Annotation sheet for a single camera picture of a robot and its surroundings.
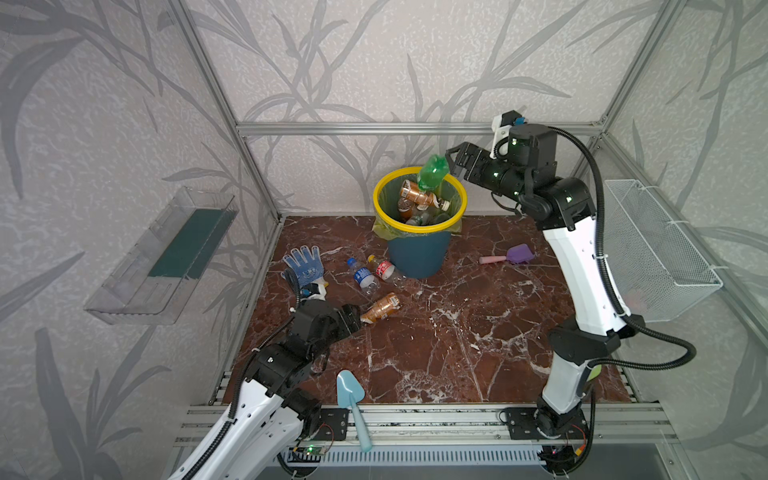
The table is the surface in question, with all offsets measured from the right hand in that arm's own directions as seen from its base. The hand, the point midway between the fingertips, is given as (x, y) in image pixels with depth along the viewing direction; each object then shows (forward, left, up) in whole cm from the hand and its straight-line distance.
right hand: (459, 149), depth 64 cm
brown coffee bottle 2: (+14, +12, -31) cm, 36 cm away
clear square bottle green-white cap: (+10, +4, -32) cm, 34 cm away
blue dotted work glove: (+3, +47, -50) cm, 68 cm away
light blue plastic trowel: (-37, +27, -49) cm, 67 cm away
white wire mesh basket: (-21, -41, -16) cm, 49 cm away
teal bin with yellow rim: (+3, +7, -44) cm, 44 cm away
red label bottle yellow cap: (+1, +18, -48) cm, 52 cm away
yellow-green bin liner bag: (+14, +17, -27) cm, 35 cm away
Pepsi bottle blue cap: (-4, +25, -45) cm, 52 cm away
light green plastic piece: (-32, -41, -50) cm, 72 cm away
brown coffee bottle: (+14, +10, -24) cm, 29 cm away
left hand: (-21, +25, -32) cm, 45 cm away
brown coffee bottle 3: (-15, +19, -45) cm, 51 cm away
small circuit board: (-50, +34, -49) cm, 78 cm away
